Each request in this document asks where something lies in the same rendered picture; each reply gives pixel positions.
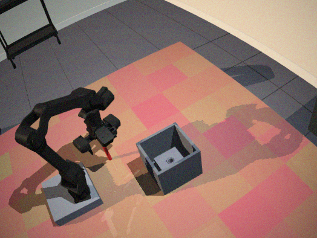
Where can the dark red peg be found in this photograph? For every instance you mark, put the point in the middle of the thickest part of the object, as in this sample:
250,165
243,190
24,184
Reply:
107,153

